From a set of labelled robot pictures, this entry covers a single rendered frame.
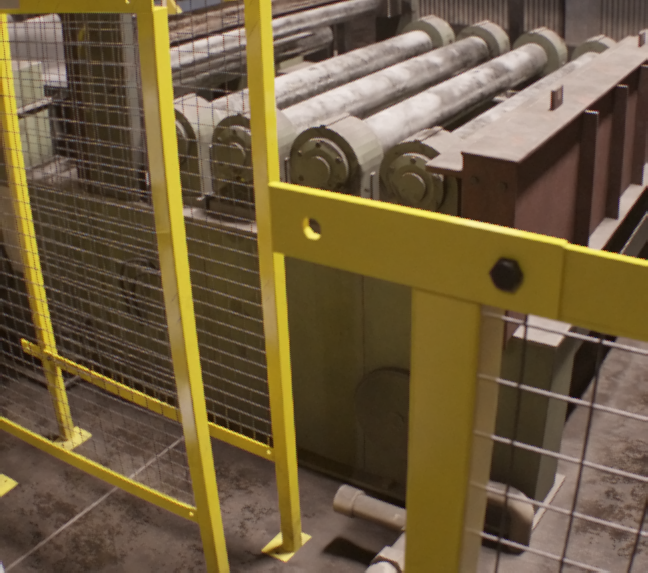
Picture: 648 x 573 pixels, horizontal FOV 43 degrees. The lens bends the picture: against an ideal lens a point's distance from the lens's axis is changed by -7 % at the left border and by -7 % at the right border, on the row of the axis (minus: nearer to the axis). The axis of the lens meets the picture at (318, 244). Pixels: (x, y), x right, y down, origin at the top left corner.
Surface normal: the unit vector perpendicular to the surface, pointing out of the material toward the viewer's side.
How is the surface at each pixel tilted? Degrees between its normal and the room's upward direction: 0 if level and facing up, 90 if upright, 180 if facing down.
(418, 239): 90
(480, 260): 90
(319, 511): 0
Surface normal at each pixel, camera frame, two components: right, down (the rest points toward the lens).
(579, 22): -0.55, 0.36
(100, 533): -0.04, -0.91
